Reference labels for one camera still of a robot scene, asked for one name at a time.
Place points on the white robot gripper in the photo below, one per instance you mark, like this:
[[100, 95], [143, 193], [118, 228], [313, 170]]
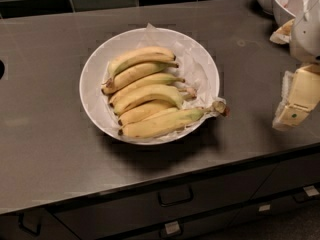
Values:
[[307, 37]]

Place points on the white paper bowl liner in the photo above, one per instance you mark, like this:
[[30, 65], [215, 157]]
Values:
[[196, 67]]

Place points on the front yellow banana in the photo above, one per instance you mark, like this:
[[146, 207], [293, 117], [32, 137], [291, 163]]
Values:
[[170, 122]]

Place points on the yellow banana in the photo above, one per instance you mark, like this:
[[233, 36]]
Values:
[[170, 122], [171, 94], [134, 73], [143, 111], [157, 78], [136, 56]]

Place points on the top yellow banana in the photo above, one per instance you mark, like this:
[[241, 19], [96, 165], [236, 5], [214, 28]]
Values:
[[136, 56]]

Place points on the white bowl with bananas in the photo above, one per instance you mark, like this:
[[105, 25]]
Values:
[[93, 101]]

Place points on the white label on drawer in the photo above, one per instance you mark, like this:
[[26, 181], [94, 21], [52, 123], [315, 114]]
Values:
[[264, 208]]

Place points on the dark drawer with handle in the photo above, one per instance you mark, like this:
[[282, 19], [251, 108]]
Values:
[[108, 220]]

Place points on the black drawer handle middle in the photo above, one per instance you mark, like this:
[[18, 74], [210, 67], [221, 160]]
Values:
[[175, 195]]

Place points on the black drawer handle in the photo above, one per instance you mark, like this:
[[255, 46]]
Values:
[[175, 195], [30, 222]]

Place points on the black drawer handle left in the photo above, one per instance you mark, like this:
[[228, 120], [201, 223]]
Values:
[[30, 222]]

